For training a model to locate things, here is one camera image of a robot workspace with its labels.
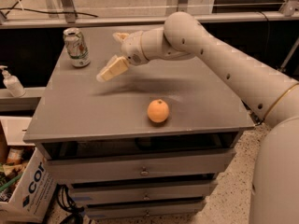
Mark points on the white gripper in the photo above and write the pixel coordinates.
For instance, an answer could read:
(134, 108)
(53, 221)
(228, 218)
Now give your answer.
(132, 49)

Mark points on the white green 7up can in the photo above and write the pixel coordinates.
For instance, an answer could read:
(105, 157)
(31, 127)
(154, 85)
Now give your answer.
(76, 47)

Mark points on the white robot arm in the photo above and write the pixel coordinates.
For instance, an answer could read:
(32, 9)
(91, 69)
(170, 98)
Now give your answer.
(272, 96)

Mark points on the orange fruit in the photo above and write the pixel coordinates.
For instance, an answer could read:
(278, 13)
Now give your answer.
(158, 111)

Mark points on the grey drawer cabinet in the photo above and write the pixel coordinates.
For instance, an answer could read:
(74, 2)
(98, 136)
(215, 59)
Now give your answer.
(97, 138)

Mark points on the white pump soap bottle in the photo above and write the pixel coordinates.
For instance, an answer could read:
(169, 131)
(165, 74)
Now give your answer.
(12, 83)

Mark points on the white cardboard box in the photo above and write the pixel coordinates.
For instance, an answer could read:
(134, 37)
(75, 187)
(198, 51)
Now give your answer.
(31, 198)

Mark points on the metal frame rail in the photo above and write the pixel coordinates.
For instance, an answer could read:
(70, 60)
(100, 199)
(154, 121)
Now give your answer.
(99, 22)

